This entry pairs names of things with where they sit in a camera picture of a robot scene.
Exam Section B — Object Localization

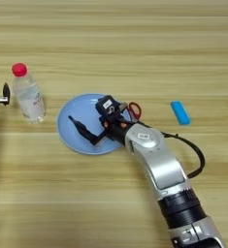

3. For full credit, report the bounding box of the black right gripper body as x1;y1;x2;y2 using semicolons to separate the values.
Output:
93;117;134;146

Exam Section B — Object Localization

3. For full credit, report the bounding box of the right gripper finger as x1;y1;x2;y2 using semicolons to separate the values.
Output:
119;102;134;122
68;115;102;146

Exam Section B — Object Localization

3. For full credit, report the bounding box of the light blue round plate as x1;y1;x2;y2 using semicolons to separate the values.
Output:
55;93;133;156

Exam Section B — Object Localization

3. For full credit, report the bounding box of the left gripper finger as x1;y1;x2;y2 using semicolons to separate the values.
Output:
2;82;12;100

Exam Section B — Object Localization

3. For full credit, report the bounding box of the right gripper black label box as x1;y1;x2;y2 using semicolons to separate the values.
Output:
95;94;121;120

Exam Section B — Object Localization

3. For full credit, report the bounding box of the clear red-capped water bottle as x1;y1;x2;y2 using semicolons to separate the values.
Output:
11;62;47;124

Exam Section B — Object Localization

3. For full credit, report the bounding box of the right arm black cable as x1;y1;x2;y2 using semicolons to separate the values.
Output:
138;120;206;179

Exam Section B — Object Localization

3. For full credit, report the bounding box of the blue rectangular eraser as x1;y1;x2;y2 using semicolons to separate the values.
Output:
170;101;191;126

